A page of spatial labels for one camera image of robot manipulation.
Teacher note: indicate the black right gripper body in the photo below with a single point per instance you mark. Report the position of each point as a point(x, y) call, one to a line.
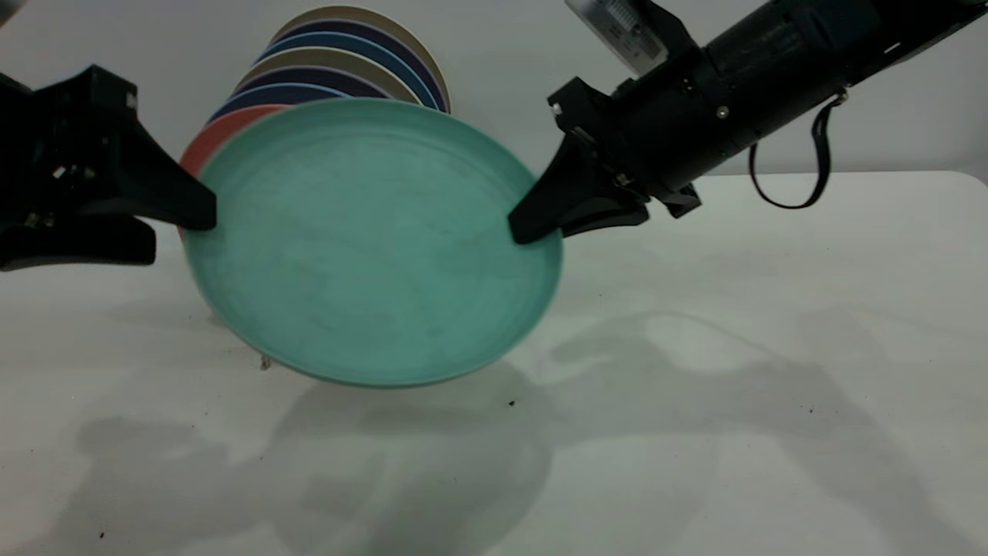
point(664, 131)

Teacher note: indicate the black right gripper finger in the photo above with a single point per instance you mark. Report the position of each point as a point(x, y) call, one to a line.
point(617, 222)
point(571, 185)

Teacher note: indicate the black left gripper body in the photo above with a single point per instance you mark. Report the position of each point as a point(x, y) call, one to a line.
point(54, 147)

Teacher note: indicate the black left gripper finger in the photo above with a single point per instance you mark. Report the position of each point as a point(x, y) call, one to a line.
point(147, 185)
point(77, 243)

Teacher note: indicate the green round plate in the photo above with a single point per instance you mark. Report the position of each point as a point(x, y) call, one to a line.
point(370, 247)

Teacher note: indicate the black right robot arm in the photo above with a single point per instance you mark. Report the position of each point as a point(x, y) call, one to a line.
point(810, 46)

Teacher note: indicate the pink round plate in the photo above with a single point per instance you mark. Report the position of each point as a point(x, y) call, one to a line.
point(212, 139)

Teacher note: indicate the navy plate light blue rim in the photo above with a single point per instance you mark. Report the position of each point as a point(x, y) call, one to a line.
point(285, 94)

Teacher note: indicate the purple round plate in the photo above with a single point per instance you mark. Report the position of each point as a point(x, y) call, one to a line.
point(324, 77)
point(363, 28)

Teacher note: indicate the beige round plate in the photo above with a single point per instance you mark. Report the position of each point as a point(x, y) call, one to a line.
point(332, 56)
point(363, 11)

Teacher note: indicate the teal blue round plate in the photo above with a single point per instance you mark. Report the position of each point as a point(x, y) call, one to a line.
point(363, 45)

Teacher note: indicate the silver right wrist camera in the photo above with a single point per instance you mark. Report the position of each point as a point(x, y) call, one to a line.
point(617, 31)

